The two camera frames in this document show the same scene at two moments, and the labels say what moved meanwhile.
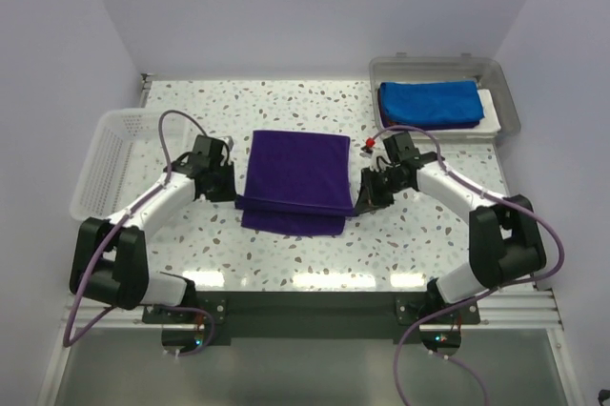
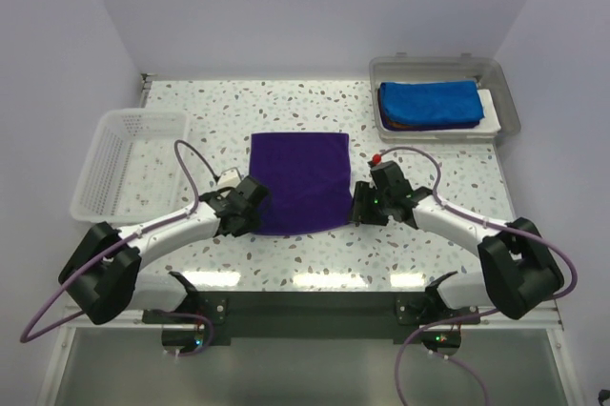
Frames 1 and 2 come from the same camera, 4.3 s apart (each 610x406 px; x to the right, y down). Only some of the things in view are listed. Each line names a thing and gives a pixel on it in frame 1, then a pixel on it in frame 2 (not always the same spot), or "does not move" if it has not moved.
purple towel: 296,184 does not move
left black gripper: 229,192 -> 251,224
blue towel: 432,101 does not move
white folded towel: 488,127 does not move
